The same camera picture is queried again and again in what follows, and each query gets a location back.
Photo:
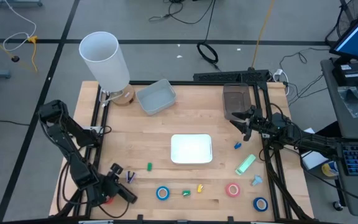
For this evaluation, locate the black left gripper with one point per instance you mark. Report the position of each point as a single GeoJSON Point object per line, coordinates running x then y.
{"type": "Point", "coordinates": [107, 188]}

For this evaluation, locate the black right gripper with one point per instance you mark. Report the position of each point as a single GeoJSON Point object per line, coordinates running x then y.
{"type": "Point", "coordinates": [258, 127]}

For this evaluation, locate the purple staple remover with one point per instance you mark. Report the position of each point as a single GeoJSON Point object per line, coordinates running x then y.
{"type": "Point", "coordinates": [130, 177]}

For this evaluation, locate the blue mini stapler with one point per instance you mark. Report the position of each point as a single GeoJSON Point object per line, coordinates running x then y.
{"type": "Point", "coordinates": [237, 145]}

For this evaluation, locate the light blue tape roll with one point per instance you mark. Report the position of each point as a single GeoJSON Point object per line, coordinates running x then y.
{"type": "Point", "coordinates": [158, 193]}

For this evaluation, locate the green mini stapler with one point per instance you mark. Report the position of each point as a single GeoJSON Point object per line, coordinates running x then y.
{"type": "Point", "coordinates": [149, 166]}

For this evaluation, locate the mint green stapler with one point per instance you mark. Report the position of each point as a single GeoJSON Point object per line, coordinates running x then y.
{"type": "Point", "coordinates": [245, 164]}

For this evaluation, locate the yellow mini stapler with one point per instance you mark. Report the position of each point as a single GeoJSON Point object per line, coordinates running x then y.
{"type": "Point", "coordinates": [200, 188]}

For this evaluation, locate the light grey plastic bin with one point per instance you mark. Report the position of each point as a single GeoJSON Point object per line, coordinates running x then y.
{"type": "Point", "coordinates": [155, 98]}

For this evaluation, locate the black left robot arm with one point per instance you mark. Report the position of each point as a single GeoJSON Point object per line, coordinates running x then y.
{"type": "Point", "coordinates": [73, 155]}

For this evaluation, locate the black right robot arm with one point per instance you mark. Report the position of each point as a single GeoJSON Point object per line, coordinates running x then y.
{"type": "Point", "coordinates": [306, 140]}

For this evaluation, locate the red tape roll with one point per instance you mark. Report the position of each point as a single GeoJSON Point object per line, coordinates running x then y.
{"type": "Point", "coordinates": [109, 201]}

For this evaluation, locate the pale blue staple remover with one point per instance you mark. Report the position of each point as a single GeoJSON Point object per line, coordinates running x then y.
{"type": "Point", "coordinates": [256, 180]}

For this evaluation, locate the pink tape roll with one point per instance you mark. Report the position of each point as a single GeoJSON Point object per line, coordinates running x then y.
{"type": "Point", "coordinates": [227, 190]}

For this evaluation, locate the dark blue tape roll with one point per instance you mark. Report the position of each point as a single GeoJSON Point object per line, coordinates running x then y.
{"type": "Point", "coordinates": [255, 204]}

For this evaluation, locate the dark translucent plastic bin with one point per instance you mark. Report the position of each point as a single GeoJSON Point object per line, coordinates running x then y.
{"type": "Point", "coordinates": [236, 98]}

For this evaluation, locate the black perforated bar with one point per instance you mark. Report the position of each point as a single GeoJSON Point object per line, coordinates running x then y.
{"type": "Point", "coordinates": [228, 76]}

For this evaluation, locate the white plastic bin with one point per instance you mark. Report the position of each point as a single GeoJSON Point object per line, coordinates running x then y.
{"type": "Point", "coordinates": [191, 148]}

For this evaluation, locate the white power adapter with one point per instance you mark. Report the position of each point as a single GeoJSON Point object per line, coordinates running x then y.
{"type": "Point", "coordinates": [278, 72]}

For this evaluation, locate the white cardboard box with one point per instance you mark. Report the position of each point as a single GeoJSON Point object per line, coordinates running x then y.
{"type": "Point", "coordinates": [315, 160]}

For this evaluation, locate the grey computer desk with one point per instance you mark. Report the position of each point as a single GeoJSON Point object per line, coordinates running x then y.
{"type": "Point", "coordinates": [353, 127]}

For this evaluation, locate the clear plastic bag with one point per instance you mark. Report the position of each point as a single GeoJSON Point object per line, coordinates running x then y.
{"type": "Point", "coordinates": [353, 99]}

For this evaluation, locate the black mini computer box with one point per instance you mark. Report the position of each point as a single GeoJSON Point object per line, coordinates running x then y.
{"type": "Point", "coordinates": [350, 74]}

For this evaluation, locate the white shade wooden base lamp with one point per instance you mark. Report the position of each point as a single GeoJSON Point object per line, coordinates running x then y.
{"type": "Point", "coordinates": [104, 62]}

